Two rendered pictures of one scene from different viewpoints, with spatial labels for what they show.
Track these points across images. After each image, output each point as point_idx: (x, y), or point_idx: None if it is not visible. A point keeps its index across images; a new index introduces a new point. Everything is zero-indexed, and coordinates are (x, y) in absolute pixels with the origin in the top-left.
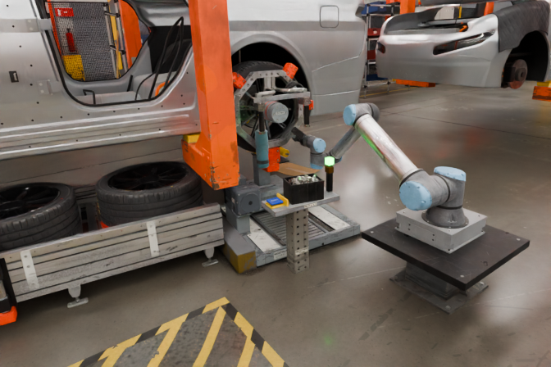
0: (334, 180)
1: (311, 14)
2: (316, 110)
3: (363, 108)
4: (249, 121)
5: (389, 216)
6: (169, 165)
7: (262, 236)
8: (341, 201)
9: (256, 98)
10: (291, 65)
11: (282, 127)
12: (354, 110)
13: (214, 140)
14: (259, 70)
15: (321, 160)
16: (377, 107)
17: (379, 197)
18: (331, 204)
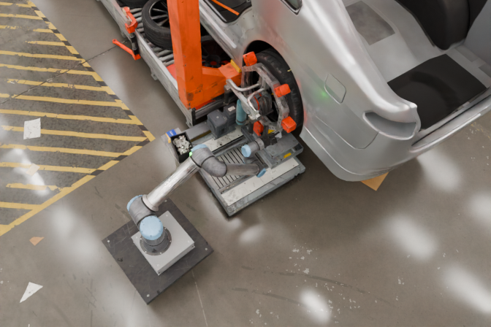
0: (348, 204)
1: (319, 71)
2: (304, 139)
3: (198, 156)
4: None
5: (264, 244)
6: None
7: (210, 147)
8: (295, 207)
9: (226, 82)
10: (278, 88)
11: None
12: (193, 149)
13: (177, 77)
14: (269, 67)
15: (244, 159)
16: (210, 168)
17: (309, 243)
18: (286, 198)
